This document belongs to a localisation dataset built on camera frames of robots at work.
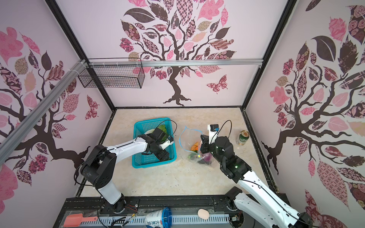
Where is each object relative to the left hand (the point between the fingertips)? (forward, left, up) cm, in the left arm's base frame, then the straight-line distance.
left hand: (163, 155), depth 90 cm
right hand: (+1, -23, +24) cm, 33 cm away
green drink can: (+9, -52, +8) cm, 54 cm away
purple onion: (-5, -27, +7) cm, 29 cm away
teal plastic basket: (-3, +14, -2) cm, 15 cm away
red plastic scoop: (-34, +41, -2) cm, 53 cm away
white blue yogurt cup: (-34, -3, +7) cm, 35 cm away
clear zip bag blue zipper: (+3, -17, +13) cm, 22 cm away
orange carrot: (+3, -21, +6) cm, 21 cm away
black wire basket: (+46, +34, +31) cm, 65 cm away
